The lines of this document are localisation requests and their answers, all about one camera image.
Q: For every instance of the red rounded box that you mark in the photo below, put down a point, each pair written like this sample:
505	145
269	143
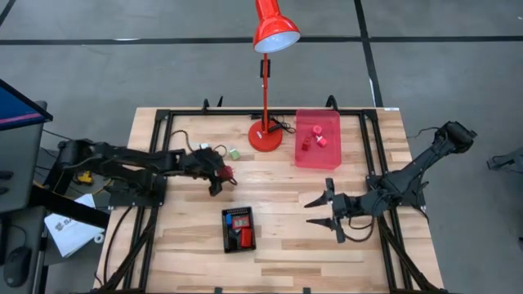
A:
225	172

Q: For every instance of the blue digital timer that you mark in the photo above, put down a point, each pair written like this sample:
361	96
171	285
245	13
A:
229	219

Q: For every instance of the red desk lamp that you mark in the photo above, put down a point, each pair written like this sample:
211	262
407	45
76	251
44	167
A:
265	139

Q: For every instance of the white small cube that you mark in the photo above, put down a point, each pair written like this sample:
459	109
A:
204	146

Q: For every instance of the yellow connector plug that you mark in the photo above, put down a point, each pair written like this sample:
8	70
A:
86	177

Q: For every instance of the black box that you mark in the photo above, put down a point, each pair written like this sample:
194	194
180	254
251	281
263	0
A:
57	181

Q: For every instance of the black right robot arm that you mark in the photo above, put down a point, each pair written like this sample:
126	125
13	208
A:
417	167

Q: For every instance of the black mesh basket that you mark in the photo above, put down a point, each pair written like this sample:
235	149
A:
235	250

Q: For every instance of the white printed paper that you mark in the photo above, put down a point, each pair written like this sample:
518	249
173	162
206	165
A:
69	237

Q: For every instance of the red translucent plastic tray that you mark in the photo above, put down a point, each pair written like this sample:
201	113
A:
327	157

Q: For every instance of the small red plug adapter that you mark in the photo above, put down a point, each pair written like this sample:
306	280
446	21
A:
322	141
317	130

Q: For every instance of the red block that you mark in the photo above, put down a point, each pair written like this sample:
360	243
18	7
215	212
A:
246	238

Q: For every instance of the monitor with blue screen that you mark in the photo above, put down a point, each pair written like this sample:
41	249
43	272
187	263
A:
18	108

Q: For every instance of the red and white digital timer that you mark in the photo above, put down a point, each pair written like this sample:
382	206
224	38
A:
241	221

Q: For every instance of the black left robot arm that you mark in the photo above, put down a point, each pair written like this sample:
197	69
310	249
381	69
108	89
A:
135	157

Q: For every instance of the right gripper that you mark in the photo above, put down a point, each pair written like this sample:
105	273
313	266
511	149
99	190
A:
345	206

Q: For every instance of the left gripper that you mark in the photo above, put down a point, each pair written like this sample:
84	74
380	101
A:
202	163

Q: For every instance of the black aluminium table frame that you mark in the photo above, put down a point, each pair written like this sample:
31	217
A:
229	112

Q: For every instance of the black bar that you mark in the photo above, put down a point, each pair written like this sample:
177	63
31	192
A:
69	208

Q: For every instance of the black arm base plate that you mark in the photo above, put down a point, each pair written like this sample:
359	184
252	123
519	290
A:
414	200
122	200

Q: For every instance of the small green sharpener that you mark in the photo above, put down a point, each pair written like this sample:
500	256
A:
234	154

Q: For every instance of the dark red digital timer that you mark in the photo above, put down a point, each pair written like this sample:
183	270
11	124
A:
306	143

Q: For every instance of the black computer mouse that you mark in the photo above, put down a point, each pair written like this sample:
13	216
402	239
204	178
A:
17	265

